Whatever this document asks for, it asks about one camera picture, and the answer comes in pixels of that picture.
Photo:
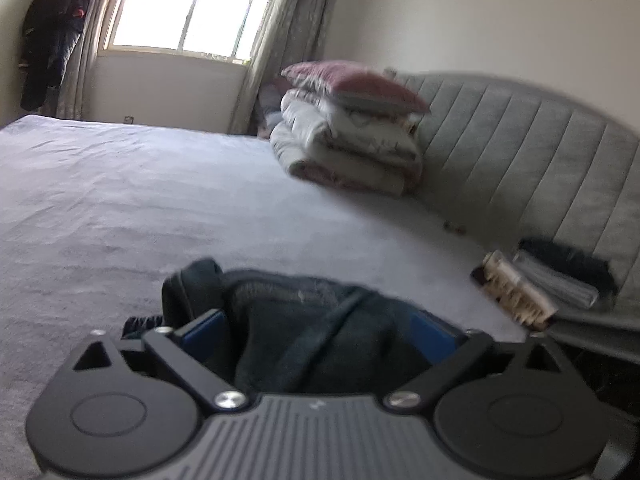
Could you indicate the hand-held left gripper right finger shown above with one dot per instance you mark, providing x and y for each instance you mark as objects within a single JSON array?
[{"x": 430, "y": 337}]

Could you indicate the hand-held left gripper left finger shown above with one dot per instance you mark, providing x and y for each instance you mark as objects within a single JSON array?
[{"x": 202, "y": 335}]

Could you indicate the dark blue jeans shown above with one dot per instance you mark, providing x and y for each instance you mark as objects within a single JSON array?
[{"x": 300, "y": 330}]

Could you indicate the bed with grey sheet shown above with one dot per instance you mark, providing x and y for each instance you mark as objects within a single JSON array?
[{"x": 150, "y": 210}]

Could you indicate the pale folded cloth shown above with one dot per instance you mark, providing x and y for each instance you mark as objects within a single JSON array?
[{"x": 555, "y": 282}]

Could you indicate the grey padded headboard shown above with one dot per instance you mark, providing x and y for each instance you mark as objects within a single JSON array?
[{"x": 525, "y": 160}]

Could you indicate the folded floral quilt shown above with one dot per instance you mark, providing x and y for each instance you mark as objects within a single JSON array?
[{"x": 345, "y": 150}]

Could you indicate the grey cloth pile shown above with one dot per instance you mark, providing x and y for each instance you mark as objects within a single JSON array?
[{"x": 270, "y": 110}]

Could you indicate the pink pillow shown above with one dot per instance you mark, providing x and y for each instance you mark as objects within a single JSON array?
[{"x": 350, "y": 82}]

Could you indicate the grey patterned curtain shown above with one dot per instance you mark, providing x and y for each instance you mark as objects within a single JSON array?
[
  {"x": 285, "y": 35},
  {"x": 87, "y": 60}
]

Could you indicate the dark hanging coat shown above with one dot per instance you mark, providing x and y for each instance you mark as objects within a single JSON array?
[{"x": 50, "y": 45}]

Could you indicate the window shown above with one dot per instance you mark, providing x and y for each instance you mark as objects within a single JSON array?
[{"x": 175, "y": 5}]

